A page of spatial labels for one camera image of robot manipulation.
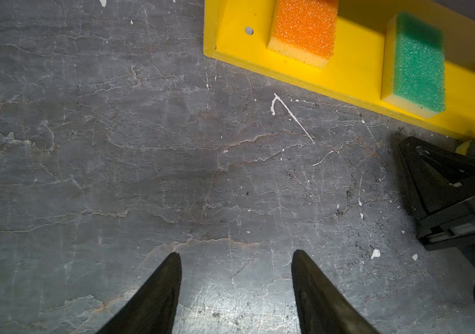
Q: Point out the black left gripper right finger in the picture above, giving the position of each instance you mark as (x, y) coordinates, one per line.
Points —
(321, 308)

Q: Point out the orange sponge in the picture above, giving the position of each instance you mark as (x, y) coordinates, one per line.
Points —
(304, 30)

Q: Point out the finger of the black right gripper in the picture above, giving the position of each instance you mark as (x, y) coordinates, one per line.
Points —
(441, 184)

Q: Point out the yellow shelf unit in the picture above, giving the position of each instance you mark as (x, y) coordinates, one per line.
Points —
(237, 32)

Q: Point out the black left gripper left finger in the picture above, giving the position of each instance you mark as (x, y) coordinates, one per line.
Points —
(152, 309)

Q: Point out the bright green sponge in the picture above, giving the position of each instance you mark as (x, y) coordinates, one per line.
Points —
(413, 77)

